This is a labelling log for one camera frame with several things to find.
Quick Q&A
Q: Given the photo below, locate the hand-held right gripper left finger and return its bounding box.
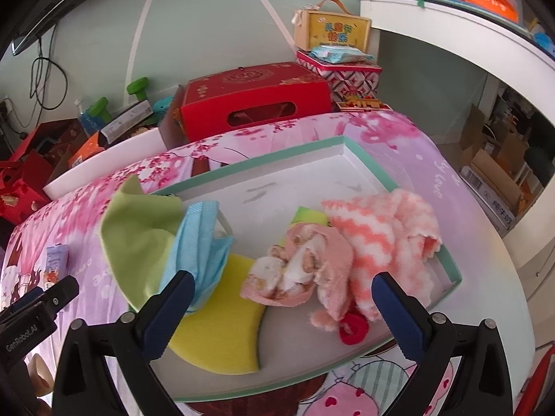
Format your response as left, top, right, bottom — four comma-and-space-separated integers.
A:
51, 270, 197, 416

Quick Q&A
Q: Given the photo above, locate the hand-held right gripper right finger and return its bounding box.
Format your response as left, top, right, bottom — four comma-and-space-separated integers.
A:
370, 271, 514, 416

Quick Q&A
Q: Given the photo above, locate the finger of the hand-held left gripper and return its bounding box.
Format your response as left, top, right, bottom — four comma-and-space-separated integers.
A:
12, 275, 80, 320

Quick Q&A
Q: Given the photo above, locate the purple tissue packet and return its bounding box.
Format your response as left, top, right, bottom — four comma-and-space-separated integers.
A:
45, 245, 70, 287

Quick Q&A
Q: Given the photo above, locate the red scrunchie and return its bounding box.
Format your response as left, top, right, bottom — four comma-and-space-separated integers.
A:
338, 314, 370, 347

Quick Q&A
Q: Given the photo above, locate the yellow sponge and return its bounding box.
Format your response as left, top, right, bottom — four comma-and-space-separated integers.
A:
167, 253, 268, 376

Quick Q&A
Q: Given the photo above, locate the blue face mask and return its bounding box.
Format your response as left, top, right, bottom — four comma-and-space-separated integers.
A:
158, 200, 235, 313

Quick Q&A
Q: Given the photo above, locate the green cloth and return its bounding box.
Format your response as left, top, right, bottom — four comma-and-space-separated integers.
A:
99, 175, 185, 313

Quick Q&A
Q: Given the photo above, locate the pink white striped fuzzy sock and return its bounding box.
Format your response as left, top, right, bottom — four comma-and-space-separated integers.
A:
321, 188, 443, 324

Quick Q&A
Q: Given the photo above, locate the pink bear print sock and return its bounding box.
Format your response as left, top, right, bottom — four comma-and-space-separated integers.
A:
240, 223, 355, 332

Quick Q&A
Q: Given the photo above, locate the green tissue packet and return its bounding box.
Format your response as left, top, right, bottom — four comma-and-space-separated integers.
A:
290, 207, 331, 235

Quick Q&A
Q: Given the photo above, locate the teal rimmed white tray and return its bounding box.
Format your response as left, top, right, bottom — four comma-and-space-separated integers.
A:
150, 136, 463, 404

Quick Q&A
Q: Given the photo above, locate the red felt bag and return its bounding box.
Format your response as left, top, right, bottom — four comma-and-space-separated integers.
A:
0, 151, 53, 227

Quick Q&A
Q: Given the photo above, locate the orange box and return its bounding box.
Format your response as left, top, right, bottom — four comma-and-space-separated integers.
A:
68, 132, 108, 168

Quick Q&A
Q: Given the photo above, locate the dark red open box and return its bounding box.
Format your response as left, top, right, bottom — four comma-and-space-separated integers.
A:
8, 119, 84, 171

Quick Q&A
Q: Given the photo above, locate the cardboard box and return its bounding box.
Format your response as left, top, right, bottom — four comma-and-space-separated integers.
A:
459, 103, 526, 227

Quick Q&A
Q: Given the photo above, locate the blue liquid bottle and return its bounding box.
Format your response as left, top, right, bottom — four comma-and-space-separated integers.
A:
74, 97, 101, 136

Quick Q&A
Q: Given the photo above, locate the printed blanket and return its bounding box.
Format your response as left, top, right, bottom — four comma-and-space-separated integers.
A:
0, 110, 512, 416

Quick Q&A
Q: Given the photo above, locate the black and white box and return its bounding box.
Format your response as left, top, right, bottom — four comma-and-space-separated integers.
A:
99, 99, 153, 145

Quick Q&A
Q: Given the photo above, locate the green dumbbell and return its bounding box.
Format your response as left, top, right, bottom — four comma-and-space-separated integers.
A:
87, 97, 114, 125
126, 77, 151, 110

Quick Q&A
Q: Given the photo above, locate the small teal item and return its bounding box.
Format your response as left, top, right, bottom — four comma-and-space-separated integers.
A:
151, 97, 172, 119

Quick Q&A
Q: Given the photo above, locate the red gift box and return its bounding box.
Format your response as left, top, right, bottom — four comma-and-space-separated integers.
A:
179, 62, 333, 142

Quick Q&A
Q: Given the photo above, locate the red patterned tin box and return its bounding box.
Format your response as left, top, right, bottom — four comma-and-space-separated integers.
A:
297, 50, 383, 105

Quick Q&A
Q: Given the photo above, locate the blue wet wipes pack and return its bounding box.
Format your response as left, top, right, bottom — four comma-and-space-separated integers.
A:
309, 44, 376, 64

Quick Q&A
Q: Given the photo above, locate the black monitor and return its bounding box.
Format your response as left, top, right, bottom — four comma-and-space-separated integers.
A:
10, 0, 131, 55

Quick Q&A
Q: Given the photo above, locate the white shelf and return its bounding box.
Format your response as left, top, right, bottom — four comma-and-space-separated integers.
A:
359, 0, 555, 252

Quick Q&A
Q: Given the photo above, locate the black cable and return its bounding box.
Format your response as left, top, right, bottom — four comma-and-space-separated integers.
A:
29, 36, 69, 112

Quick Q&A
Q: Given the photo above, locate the yellow gift box with handle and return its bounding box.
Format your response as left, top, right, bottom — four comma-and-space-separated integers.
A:
293, 0, 373, 53

